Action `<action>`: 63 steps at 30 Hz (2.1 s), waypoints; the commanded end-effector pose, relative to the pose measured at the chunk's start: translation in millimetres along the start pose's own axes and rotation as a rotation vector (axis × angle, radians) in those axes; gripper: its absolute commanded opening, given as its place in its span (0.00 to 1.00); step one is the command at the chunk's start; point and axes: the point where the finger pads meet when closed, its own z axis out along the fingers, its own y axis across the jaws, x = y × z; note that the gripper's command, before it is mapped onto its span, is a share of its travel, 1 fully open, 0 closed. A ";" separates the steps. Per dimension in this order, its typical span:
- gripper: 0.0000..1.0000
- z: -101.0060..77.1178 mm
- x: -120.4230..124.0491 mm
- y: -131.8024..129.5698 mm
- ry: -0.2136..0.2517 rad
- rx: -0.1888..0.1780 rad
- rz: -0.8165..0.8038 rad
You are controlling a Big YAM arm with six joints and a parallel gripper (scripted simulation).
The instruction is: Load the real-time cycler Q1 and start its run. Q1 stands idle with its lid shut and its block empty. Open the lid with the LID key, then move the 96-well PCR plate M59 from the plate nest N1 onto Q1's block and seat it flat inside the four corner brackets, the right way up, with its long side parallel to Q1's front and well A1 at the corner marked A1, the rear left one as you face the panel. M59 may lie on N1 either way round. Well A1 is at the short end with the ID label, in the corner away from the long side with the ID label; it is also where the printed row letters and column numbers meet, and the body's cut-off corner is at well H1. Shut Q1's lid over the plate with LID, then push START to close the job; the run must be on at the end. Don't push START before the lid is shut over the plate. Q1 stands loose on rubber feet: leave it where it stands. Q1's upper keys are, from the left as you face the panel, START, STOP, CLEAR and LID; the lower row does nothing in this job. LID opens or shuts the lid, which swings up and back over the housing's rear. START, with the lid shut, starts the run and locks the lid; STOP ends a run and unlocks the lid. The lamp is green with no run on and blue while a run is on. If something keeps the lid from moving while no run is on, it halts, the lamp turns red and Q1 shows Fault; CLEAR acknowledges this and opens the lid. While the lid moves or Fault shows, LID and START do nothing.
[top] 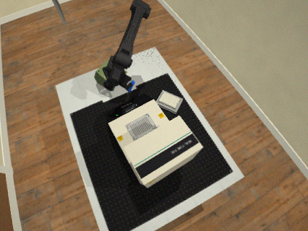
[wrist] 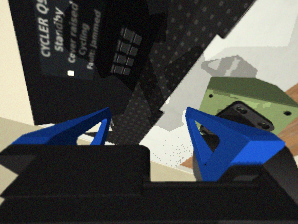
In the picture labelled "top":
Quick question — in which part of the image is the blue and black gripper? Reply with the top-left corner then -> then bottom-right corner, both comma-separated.
119,71 -> 135,92

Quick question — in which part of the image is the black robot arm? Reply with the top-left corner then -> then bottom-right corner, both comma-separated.
103,0 -> 151,91

